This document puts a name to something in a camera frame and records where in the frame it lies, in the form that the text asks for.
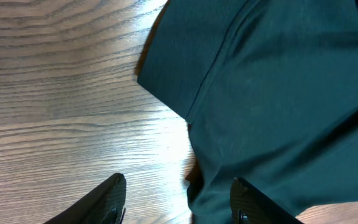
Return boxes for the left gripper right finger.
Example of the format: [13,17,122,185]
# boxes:
[230,177,303,224]

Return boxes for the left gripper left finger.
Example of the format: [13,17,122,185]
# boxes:
[45,173,127,224]

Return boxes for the black polo shirt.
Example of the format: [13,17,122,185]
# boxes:
[137,0,358,223]

